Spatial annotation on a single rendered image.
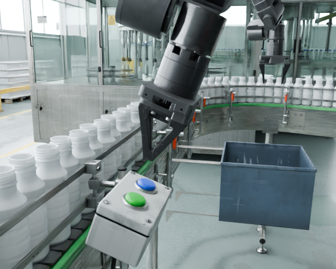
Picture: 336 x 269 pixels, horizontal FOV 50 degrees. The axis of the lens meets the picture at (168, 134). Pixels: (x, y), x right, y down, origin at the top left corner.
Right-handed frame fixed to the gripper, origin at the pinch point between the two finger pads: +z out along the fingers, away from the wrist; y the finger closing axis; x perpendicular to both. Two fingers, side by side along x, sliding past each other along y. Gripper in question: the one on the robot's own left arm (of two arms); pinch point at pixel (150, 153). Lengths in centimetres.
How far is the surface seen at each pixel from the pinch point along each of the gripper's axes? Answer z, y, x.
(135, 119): 11, -52, -15
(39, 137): 173, -365, -193
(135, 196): 6.8, 0.0, 0.2
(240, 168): 19, -74, 21
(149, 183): 6.7, -5.9, 0.8
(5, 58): 257, -978, -672
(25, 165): 9.1, 0.8, -16.2
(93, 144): 11.4, -22.8, -15.0
